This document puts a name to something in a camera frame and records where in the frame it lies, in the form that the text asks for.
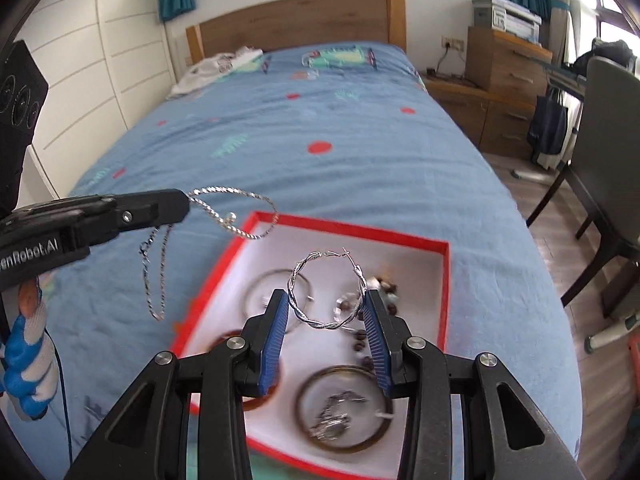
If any orange bangle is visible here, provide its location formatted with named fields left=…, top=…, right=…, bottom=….
left=199, top=329, right=287, bottom=414

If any grey chair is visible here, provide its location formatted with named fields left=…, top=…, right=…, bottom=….
left=525, top=55, right=640, bottom=311

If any thick silver chain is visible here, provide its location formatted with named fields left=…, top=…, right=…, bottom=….
left=309, top=389, right=372, bottom=445

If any white garment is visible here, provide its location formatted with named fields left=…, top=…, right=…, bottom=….
left=170, top=46, right=264, bottom=98

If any blue printed bed sheet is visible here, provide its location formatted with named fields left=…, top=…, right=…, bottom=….
left=37, top=42, right=583, bottom=480

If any brown bangle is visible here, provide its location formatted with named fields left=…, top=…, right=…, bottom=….
left=295, top=364, right=397, bottom=457

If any twisted silver hoop earring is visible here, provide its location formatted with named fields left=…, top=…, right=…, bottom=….
left=187, top=186, right=279, bottom=241
left=287, top=249, right=369, bottom=332

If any wooden dresser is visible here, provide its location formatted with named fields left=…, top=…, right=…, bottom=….
left=466, top=26, right=553, bottom=158

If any brown beaded bracelet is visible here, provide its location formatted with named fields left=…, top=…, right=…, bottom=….
left=350, top=275, right=402, bottom=367

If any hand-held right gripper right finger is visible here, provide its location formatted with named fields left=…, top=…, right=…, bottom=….
left=362, top=291, right=586, bottom=480

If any glass desk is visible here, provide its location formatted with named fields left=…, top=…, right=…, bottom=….
left=542, top=57, right=591, bottom=92

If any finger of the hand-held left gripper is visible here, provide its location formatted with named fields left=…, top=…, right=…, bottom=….
left=115, top=188, right=191, bottom=234

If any wooden nightstand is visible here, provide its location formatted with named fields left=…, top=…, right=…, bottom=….
left=420, top=72, right=488, bottom=150

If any dark cable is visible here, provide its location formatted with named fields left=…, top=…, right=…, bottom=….
left=42, top=330, right=76, bottom=461

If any black backpack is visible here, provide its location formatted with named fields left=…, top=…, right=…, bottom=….
left=572, top=39, right=636, bottom=76

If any dark blue bag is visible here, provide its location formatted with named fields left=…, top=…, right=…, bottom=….
left=527, top=87, right=571, bottom=168

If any white wardrobe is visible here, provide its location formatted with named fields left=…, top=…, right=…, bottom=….
left=15, top=0, right=178, bottom=201

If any white printer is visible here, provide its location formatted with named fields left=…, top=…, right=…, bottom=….
left=472, top=0, right=542, bottom=43

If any silver bangle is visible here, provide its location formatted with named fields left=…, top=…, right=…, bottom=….
left=244, top=269, right=317, bottom=335

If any wooden headboard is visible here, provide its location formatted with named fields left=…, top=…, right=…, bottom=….
left=186, top=0, right=407, bottom=68

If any thin silver chain necklace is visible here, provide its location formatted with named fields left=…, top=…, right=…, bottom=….
left=139, top=222, right=173, bottom=322

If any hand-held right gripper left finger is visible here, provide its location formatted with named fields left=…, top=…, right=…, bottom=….
left=70, top=289, right=290, bottom=480

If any red jewelry box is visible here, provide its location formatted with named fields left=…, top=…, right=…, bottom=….
left=170, top=210, right=451, bottom=480

